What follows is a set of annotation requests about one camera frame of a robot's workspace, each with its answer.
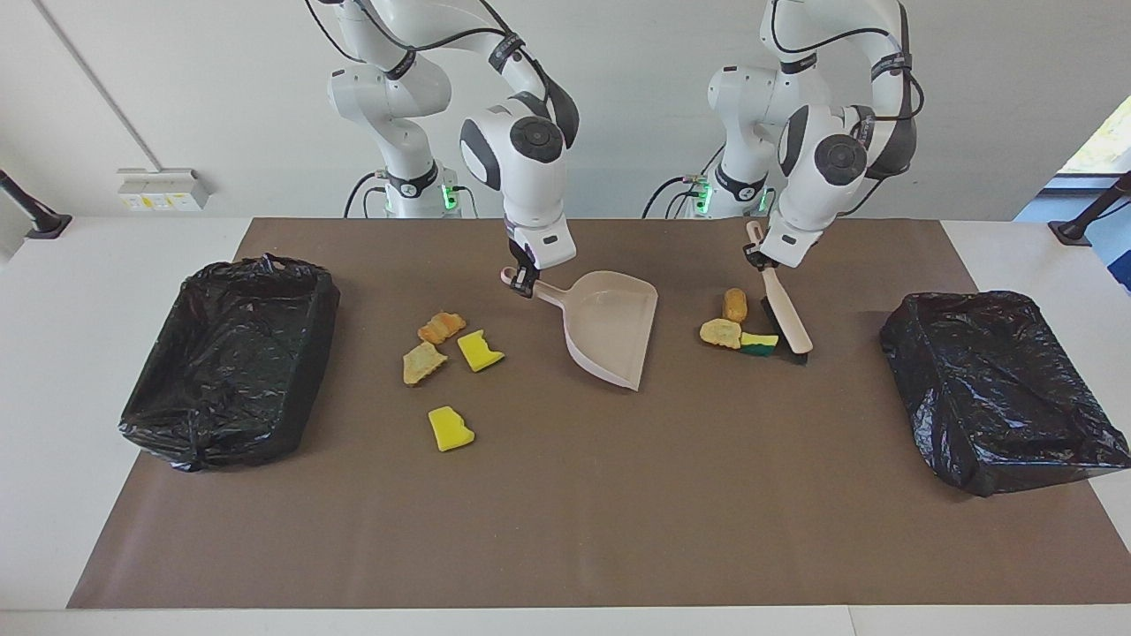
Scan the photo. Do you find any beige brush with black bristles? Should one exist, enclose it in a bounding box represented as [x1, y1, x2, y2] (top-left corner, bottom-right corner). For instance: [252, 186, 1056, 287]
[745, 220, 814, 367]

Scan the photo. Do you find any orange striped croissant piece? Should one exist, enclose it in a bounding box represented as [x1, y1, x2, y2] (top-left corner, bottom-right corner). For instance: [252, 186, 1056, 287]
[417, 311, 467, 345]

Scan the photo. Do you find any beige plastic dustpan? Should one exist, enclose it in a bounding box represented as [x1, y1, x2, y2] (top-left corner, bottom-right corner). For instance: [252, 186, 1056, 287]
[500, 267, 660, 392]

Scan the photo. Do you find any bin lined with black bag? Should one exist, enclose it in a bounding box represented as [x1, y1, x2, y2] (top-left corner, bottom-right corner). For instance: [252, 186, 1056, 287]
[878, 290, 1131, 498]
[118, 254, 342, 473]

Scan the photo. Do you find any brown paper table mat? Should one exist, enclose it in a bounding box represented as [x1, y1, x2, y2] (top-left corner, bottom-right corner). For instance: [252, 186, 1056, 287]
[67, 217, 1131, 610]

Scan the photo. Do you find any black stand foot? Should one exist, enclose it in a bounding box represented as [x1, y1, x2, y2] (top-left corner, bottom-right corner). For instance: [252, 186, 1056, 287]
[1048, 170, 1131, 247]
[0, 168, 73, 240]

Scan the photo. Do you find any bright window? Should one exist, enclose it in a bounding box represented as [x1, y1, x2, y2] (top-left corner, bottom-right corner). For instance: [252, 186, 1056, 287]
[1059, 93, 1131, 175]

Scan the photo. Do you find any black base cable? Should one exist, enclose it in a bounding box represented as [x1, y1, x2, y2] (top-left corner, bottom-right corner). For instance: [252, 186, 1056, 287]
[343, 170, 390, 219]
[641, 173, 701, 219]

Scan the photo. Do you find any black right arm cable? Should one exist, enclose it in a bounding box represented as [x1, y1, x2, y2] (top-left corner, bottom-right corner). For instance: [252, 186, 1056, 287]
[305, 0, 531, 72]

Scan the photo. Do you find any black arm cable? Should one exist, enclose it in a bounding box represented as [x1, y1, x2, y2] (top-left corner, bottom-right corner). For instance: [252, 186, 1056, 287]
[769, 0, 924, 217]
[305, 0, 531, 72]

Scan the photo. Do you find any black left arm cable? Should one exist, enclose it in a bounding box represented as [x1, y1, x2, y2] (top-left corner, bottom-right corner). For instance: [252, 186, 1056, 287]
[769, 0, 924, 217]

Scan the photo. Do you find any white wall socket box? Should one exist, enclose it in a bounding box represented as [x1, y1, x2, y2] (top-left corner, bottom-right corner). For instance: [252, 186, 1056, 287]
[117, 168, 210, 212]

